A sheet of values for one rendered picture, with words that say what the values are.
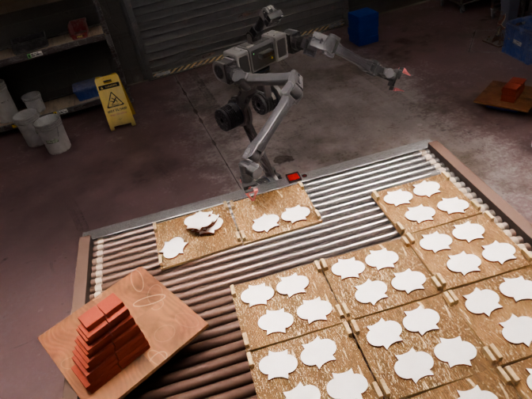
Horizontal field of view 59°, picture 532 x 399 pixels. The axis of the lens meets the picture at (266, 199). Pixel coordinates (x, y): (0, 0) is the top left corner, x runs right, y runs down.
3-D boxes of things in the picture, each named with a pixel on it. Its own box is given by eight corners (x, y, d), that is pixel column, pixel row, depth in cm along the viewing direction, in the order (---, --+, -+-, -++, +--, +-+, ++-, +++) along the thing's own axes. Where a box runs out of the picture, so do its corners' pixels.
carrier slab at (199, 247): (153, 227, 255) (153, 225, 254) (226, 205, 260) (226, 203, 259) (161, 271, 227) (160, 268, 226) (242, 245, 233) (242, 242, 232)
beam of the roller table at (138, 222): (86, 240, 265) (82, 232, 261) (428, 146, 287) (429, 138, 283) (85, 249, 258) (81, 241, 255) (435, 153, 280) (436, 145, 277)
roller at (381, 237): (91, 322, 214) (87, 316, 211) (483, 208, 235) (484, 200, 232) (91, 331, 210) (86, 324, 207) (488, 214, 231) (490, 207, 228)
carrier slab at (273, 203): (229, 205, 260) (229, 203, 259) (301, 184, 265) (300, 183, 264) (244, 245, 233) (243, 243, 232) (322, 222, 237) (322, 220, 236)
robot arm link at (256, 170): (257, 154, 242) (247, 146, 235) (271, 161, 234) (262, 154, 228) (245, 174, 242) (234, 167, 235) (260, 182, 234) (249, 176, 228)
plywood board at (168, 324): (39, 340, 192) (36, 337, 190) (142, 268, 216) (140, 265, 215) (96, 421, 160) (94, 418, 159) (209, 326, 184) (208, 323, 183)
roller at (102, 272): (94, 276, 238) (90, 270, 235) (450, 176, 258) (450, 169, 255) (93, 283, 234) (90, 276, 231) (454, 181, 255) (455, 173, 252)
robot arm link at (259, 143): (298, 91, 242) (286, 79, 234) (305, 94, 239) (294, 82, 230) (252, 161, 243) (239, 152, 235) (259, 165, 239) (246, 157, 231)
